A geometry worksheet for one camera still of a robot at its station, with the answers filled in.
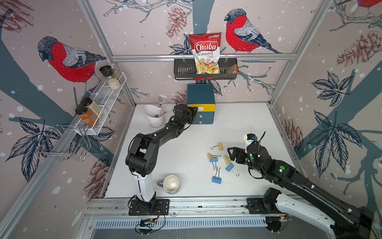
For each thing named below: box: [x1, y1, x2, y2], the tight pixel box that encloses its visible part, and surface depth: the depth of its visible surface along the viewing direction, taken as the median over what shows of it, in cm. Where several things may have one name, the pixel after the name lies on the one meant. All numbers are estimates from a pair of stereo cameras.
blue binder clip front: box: [211, 166, 222, 185], surface depth 85 cm
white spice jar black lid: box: [98, 65, 121, 91], surface depth 83 cm
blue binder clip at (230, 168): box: [225, 162, 240, 177], surface depth 87 cm
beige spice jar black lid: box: [81, 97, 104, 120], surface depth 69 cm
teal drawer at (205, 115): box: [195, 111, 215, 120], surface depth 100 cm
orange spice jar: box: [74, 107, 98, 128], surface depth 66 cm
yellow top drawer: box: [186, 104, 216, 113], surface depth 94 cm
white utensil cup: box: [143, 104, 165, 127], surface depth 104 cm
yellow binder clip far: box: [209, 141, 224, 151], surface depth 98 cm
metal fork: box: [158, 95, 163, 117], surface depth 106 cm
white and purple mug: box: [157, 174, 180, 195], surface depth 76 cm
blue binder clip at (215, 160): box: [209, 157, 219, 171], surface depth 91 cm
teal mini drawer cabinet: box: [186, 83, 217, 125], surface depth 97 cm
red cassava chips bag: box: [189, 32, 222, 75], surface depth 84 cm
